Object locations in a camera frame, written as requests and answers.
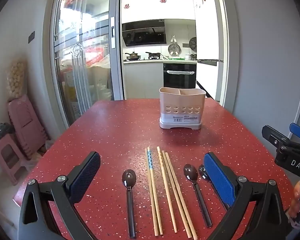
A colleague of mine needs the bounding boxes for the dark brown spoon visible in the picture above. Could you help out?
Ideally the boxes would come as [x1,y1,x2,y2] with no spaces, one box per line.
[198,165,230,211]
[183,164,212,228]
[122,169,136,239]

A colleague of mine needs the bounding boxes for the beige plastic utensil holder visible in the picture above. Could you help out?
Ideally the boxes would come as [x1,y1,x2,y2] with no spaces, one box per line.
[159,87,206,130]

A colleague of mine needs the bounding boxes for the blue patterned wooden chopstick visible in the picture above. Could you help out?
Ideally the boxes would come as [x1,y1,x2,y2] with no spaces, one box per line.
[147,146,163,235]

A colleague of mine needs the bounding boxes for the wooden chopstick wavy top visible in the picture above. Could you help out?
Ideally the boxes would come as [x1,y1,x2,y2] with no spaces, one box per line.
[157,146,178,233]

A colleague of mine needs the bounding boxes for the person's right hand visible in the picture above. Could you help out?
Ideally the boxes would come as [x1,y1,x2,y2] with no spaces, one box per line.
[287,180,300,218]

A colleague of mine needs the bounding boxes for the pink plastic stool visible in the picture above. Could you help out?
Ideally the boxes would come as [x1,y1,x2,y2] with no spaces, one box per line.
[0,133,27,185]

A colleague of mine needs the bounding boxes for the stacked pink plastic stools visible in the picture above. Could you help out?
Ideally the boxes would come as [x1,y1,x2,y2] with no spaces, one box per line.
[7,94,49,160]

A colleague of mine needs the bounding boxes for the white refrigerator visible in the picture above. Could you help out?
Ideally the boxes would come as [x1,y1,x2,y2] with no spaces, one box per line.
[193,0,223,102]

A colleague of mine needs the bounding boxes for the black built-in oven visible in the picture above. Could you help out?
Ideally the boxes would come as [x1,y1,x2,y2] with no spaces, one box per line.
[163,63,197,89]

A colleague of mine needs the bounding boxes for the dark round hanging pan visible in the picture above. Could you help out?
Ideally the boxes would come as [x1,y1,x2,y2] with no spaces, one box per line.
[189,37,197,52]

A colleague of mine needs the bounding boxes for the bag of yellow balls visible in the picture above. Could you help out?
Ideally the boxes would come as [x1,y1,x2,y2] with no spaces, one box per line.
[6,61,27,101]

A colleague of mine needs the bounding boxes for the round metal steamer rack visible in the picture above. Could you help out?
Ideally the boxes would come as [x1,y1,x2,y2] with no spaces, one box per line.
[168,35,181,56]

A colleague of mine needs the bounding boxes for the black wok on stove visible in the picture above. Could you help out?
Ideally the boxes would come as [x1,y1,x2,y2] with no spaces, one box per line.
[125,52,141,61]

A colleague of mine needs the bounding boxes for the glass sliding door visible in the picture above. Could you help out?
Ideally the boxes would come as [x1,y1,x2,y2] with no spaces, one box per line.
[50,0,125,127]

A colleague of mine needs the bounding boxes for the black range hood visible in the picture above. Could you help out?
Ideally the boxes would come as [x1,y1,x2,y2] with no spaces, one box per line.
[122,19,166,47]

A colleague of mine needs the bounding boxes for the dark wall switch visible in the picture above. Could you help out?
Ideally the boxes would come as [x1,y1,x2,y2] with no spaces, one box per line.
[28,31,36,43]

